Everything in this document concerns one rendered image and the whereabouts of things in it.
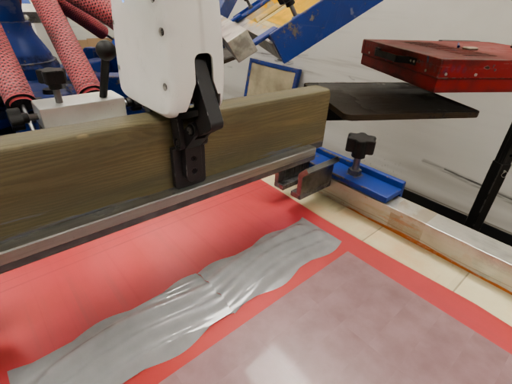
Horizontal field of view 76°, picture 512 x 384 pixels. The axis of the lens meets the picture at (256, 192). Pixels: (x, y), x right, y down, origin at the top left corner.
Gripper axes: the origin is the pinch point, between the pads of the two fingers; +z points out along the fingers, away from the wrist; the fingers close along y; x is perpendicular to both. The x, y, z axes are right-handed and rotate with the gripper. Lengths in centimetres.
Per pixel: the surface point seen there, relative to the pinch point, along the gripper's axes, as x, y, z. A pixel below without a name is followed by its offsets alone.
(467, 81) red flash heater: 95, -7, 4
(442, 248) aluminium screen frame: 25.7, 17.8, 12.5
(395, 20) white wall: 200, -89, -6
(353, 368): 4.8, 19.4, 14.0
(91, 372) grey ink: -12.5, 6.1, 13.4
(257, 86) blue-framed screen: 192, -206, 56
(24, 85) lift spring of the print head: -4.6, -48.2, 2.2
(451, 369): 11.5, 25.0, 14.0
